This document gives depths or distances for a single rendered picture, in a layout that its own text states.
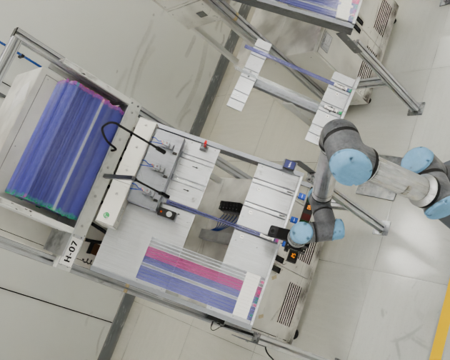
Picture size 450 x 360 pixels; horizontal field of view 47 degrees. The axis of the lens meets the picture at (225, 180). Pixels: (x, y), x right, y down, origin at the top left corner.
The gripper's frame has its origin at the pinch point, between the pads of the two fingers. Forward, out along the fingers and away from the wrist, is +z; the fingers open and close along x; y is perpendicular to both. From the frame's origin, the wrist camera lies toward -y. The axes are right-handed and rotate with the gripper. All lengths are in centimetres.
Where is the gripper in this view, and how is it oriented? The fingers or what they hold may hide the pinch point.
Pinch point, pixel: (286, 243)
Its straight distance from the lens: 221.1
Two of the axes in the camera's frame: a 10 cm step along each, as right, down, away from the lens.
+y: 9.4, 3.3, -1.0
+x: 3.4, -9.1, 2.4
